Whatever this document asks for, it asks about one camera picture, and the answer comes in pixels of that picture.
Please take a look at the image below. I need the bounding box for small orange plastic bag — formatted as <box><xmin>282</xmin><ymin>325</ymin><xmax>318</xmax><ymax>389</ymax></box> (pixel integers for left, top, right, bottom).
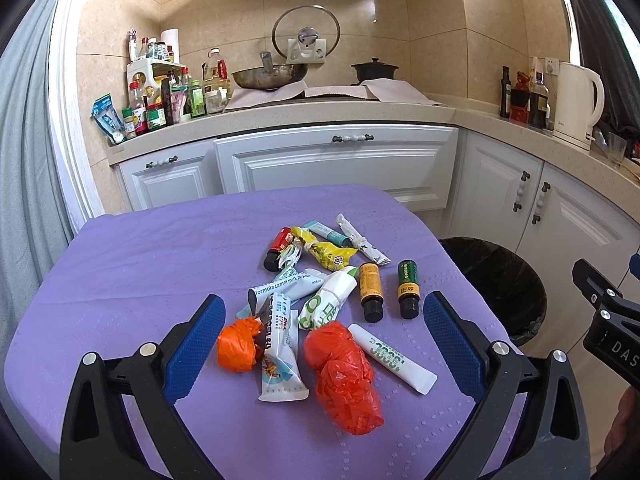
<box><xmin>216</xmin><ymin>316</ymin><xmax>264</xmax><ymax>373</ymax></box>

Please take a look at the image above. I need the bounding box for white tube green print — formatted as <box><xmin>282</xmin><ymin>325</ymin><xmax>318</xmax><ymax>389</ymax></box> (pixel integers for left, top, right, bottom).
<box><xmin>348</xmin><ymin>323</ymin><xmax>437</xmax><ymax>396</ymax></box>

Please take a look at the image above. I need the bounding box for green label black bottle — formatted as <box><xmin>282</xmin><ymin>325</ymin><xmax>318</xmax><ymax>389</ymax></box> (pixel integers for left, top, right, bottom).
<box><xmin>397</xmin><ymin>260</ymin><xmax>420</xmax><ymax>320</ymax></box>

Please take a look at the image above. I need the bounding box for large red plastic bag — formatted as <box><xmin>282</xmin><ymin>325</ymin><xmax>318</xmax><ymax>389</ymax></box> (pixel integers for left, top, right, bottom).
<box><xmin>304</xmin><ymin>321</ymin><xmax>384</xmax><ymax>436</ymax></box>

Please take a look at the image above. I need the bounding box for orange label black bottle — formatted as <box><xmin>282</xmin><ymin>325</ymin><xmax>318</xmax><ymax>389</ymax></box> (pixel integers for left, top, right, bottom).
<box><xmin>359</xmin><ymin>263</ymin><xmax>384</xmax><ymax>323</ymax></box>

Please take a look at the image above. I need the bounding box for white patterned knotted wrapper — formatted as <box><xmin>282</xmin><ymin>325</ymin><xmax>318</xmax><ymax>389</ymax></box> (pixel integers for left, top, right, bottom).
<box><xmin>336</xmin><ymin>214</ymin><xmax>392</xmax><ymax>266</ymax></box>

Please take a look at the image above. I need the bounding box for yellow knotted snack bag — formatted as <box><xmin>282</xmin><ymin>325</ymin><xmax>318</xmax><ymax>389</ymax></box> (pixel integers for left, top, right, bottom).
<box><xmin>291</xmin><ymin>226</ymin><xmax>358</xmax><ymax>271</ymax></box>

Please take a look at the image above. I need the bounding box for teal white tube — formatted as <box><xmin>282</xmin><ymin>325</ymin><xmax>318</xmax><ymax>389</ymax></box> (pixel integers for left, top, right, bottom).
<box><xmin>304</xmin><ymin>221</ymin><xmax>352</xmax><ymax>248</ymax></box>

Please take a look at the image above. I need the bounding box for red label black bottle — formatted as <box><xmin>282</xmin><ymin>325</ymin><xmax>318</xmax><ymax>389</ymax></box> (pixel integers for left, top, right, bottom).
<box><xmin>264</xmin><ymin>228</ymin><xmax>293</xmax><ymax>272</ymax></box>

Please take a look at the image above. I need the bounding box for black trash bin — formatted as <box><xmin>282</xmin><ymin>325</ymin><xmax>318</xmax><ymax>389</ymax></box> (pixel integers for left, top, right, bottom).
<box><xmin>440</xmin><ymin>236</ymin><xmax>547</xmax><ymax>347</ymax></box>

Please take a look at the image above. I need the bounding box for right hand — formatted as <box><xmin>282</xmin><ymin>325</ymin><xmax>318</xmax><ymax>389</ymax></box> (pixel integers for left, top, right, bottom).
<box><xmin>603</xmin><ymin>387</ymin><xmax>637</xmax><ymax>456</ymax></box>

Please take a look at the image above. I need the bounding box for drinking glass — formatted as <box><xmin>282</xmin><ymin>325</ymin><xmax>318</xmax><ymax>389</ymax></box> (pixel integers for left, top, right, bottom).
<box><xmin>606</xmin><ymin>132</ymin><xmax>627</xmax><ymax>169</ymax></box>

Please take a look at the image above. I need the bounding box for white electric kettle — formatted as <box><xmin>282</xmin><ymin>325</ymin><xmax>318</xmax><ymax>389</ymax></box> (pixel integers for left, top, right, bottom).
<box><xmin>553</xmin><ymin>62</ymin><xmax>605</xmax><ymax>151</ymax></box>

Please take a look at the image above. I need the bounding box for dark soy sauce bottle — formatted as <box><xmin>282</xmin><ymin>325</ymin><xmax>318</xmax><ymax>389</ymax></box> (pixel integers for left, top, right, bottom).
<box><xmin>528</xmin><ymin>72</ymin><xmax>549</xmax><ymax>129</ymax></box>

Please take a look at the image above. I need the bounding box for red box on counter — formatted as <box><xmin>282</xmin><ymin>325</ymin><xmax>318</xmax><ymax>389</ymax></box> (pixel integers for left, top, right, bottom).
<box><xmin>510</xmin><ymin>72</ymin><xmax>530</xmax><ymax>124</ymax></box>

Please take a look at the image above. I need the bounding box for dark olive oil bottle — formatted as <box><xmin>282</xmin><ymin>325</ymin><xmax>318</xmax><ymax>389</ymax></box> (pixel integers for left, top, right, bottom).
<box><xmin>499</xmin><ymin>66</ymin><xmax>511</xmax><ymax>118</ymax></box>

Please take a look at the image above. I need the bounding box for grey curtain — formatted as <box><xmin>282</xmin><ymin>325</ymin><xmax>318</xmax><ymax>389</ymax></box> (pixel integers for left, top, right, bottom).
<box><xmin>0</xmin><ymin>0</ymin><xmax>76</xmax><ymax>351</ymax></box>

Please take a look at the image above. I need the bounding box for purple tablecloth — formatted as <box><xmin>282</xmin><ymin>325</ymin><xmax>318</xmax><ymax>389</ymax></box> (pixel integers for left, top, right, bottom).
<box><xmin>3</xmin><ymin>183</ymin><xmax>532</xmax><ymax>480</ymax></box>

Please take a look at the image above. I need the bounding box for pink cloth on stove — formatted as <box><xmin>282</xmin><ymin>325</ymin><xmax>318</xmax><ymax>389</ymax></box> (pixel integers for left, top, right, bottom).
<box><xmin>226</xmin><ymin>78</ymin><xmax>442</xmax><ymax>110</ymax></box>

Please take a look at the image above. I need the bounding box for black clay pot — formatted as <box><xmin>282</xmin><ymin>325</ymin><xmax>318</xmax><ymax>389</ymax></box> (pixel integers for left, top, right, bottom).
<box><xmin>352</xmin><ymin>58</ymin><xmax>398</xmax><ymax>84</ymax></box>

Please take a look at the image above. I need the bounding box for red cap seasoning jar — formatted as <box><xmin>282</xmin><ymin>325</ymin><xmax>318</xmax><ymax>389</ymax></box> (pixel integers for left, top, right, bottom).
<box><xmin>145</xmin><ymin>103</ymin><xmax>167</xmax><ymax>131</ymax></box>

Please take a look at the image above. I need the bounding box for blue white salt bag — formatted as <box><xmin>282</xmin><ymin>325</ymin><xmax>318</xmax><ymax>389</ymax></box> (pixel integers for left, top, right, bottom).
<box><xmin>91</xmin><ymin>93</ymin><xmax>126</xmax><ymax>145</ymax></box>

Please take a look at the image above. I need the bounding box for green seasoning bottle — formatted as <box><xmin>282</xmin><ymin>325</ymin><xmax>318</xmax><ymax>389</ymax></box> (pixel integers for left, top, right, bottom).
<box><xmin>190</xmin><ymin>79</ymin><xmax>206</xmax><ymax>118</ymax></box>

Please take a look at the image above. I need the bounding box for white spice rack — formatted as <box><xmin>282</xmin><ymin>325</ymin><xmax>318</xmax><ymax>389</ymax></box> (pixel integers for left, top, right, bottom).
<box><xmin>126</xmin><ymin>58</ymin><xmax>186</xmax><ymax>110</ymax></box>

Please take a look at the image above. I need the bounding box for cooking oil bottle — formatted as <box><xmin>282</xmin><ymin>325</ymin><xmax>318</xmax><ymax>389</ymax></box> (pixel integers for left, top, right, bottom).
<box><xmin>202</xmin><ymin>47</ymin><xmax>232</xmax><ymax>101</ymax></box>

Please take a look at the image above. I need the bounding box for steel wok pan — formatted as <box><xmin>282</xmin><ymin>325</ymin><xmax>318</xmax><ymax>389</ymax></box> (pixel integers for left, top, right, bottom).
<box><xmin>232</xmin><ymin>51</ymin><xmax>308</xmax><ymax>91</ymax></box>

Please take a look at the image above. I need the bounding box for white paper towel roll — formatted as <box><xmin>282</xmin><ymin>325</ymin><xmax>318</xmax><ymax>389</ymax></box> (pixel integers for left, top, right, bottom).
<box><xmin>160</xmin><ymin>28</ymin><xmax>180</xmax><ymax>63</ymax></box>

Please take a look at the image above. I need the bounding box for corner door right handle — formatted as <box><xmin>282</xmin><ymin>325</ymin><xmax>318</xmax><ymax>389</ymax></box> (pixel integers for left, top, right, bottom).
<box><xmin>532</xmin><ymin>181</ymin><xmax>551</xmax><ymax>224</ymax></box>

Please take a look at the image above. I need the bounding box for corner door handle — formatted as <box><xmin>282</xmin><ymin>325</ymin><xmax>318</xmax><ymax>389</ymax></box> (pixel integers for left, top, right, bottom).
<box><xmin>513</xmin><ymin>170</ymin><xmax>530</xmax><ymax>212</ymax></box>
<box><xmin>532</xmin><ymin>181</ymin><xmax>551</xmax><ymax>224</ymax></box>

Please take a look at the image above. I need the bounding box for corner door left handle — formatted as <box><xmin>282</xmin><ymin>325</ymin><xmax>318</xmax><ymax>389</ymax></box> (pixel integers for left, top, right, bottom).
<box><xmin>513</xmin><ymin>170</ymin><xmax>530</xmax><ymax>212</ymax></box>

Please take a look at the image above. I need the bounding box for left cabinet handle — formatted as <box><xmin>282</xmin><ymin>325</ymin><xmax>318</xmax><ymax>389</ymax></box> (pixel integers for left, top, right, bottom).
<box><xmin>145</xmin><ymin>155</ymin><xmax>179</xmax><ymax>169</ymax></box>

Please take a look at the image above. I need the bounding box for middle drawer handle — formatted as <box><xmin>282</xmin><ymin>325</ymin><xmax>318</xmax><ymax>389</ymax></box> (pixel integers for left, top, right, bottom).
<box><xmin>331</xmin><ymin>133</ymin><xmax>375</xmax><ymax>143</ymax></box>

